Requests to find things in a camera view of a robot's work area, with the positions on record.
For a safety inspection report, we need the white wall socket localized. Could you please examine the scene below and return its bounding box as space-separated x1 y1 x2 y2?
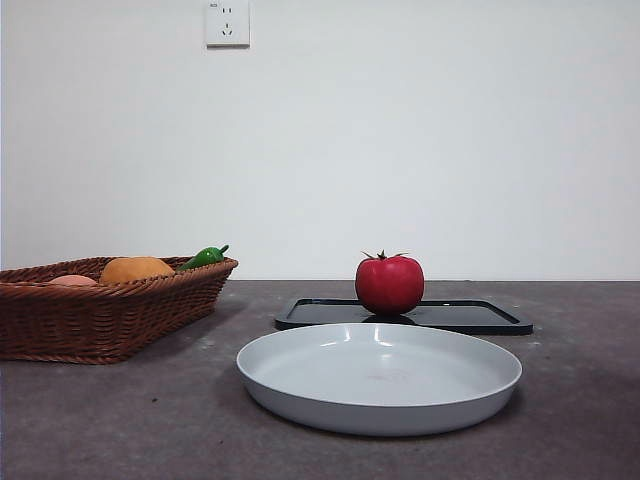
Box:
204 0 251 50

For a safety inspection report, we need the grey round plate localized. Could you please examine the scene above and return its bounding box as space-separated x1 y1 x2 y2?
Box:
235 321 523 437

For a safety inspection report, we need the red tomato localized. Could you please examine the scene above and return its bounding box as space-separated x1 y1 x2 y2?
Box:
355 248 426 316

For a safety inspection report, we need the green chili pepper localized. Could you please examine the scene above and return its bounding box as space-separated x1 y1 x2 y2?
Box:
174 243 230 273

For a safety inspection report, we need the brown wicker basket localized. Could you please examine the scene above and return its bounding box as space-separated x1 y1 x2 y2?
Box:
0 255 239 365

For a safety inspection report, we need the orange round fruit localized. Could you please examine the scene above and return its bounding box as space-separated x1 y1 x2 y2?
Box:
99 255 176 285

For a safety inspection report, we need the black rectangular tray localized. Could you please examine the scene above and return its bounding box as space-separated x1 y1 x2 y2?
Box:
273 295 534 336

